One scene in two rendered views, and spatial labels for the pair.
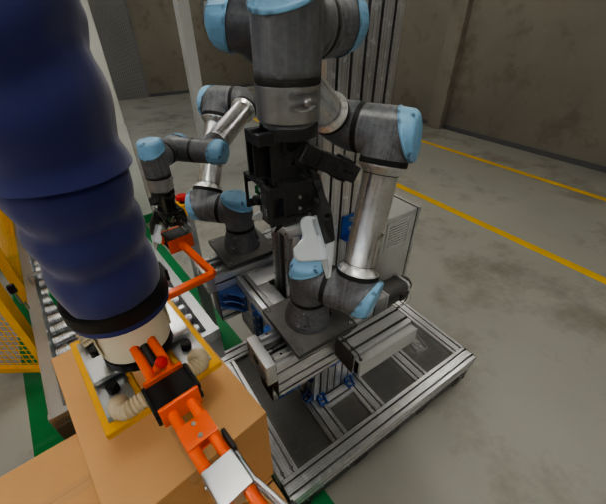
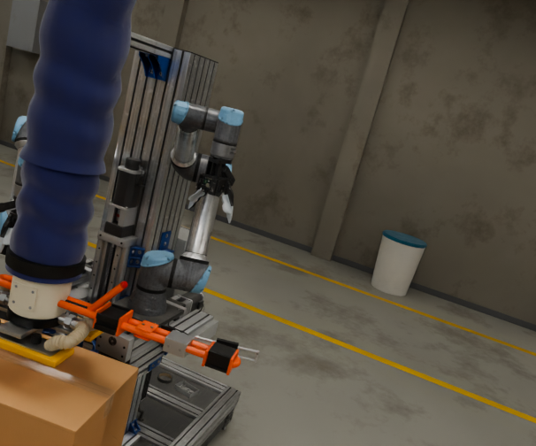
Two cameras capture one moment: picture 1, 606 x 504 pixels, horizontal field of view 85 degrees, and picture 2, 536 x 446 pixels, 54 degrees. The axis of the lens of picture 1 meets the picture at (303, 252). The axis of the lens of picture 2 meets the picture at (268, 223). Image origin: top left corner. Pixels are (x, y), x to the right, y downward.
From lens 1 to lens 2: 1.34 m
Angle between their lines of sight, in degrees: 42
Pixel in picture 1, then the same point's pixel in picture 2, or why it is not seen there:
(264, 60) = (225, 136)
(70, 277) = (65, 229)
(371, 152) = not seen: hidden behind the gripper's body
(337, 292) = (185, 272)
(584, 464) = not seen: outside the picture
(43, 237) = (65, 200)
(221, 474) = (176, 336)
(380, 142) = not seen: hidden behind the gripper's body
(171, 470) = (90, 400)
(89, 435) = not seen: outside the picture
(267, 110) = (221, 151)
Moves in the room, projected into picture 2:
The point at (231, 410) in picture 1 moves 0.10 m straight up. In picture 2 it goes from (111, 370) to (117, 342)
